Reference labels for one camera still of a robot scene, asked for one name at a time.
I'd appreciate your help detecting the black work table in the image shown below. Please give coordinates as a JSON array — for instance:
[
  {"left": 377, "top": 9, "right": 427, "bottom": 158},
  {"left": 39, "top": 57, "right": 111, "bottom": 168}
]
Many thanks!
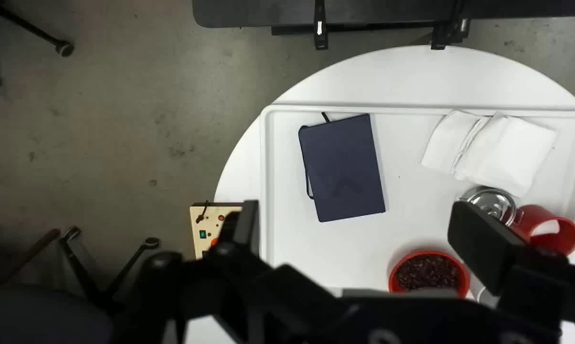
[{"left": 192, "top": 0, "right": 575, "bottom": 30}]

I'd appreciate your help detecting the black table clamp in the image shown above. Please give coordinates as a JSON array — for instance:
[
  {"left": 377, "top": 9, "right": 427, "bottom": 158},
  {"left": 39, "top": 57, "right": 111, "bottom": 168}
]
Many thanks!
[
  {"left": 312, "top": 0, "right": 333, "bottom": 51},
  {"left": 429, "top": 17, "right": 474, "bottom": 51}
]

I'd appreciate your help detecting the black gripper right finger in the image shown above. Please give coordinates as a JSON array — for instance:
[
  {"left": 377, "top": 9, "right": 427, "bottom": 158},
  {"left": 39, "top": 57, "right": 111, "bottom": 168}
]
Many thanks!
[{"left": 448, "top": 200, "right": 575, "bottom": 340}]

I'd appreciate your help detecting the blue notebook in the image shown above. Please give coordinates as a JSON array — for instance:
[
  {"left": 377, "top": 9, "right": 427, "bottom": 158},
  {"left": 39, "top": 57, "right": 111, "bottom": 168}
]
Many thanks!
[{"left": 297, "top": 110, "right": 388, "bottom": 223}]

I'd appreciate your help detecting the white plastic tray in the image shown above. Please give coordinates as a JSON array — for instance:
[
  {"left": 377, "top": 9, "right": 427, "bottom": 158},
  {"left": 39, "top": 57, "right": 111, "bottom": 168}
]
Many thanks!
[{"left": 260, "top": 103, "right": 575, "bottom": 344}]

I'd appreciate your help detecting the wooden toy board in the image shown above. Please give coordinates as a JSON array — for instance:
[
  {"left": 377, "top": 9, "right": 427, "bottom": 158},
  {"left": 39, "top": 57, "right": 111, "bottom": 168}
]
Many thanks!
[{"left": 188, "top": 200, "right": 245, "bottom": 261}]

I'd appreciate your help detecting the red mug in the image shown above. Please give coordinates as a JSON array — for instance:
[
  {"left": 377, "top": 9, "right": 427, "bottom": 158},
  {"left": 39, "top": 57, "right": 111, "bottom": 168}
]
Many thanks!
[{"left": 513, "top": 204, "right": 575, "bottom": 256}]

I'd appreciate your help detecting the red bowl with beans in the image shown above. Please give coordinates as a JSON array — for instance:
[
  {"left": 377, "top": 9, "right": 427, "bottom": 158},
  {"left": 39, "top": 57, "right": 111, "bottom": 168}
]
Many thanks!
[{"left": 388, "top": 248, "right": 472, "bottom": 299}]

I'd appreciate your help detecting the black stand leg with caster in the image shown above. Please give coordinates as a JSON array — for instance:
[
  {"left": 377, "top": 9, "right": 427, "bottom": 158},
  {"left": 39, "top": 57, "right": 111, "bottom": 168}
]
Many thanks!
[{"left": 0, "top": 0, "right": 77, "bottom": 87}]

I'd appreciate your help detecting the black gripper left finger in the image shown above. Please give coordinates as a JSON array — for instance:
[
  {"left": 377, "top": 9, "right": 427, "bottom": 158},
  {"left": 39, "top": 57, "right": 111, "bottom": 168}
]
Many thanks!
[{"left": 111, "top": 198, "right": 283, "bottom": 344}]

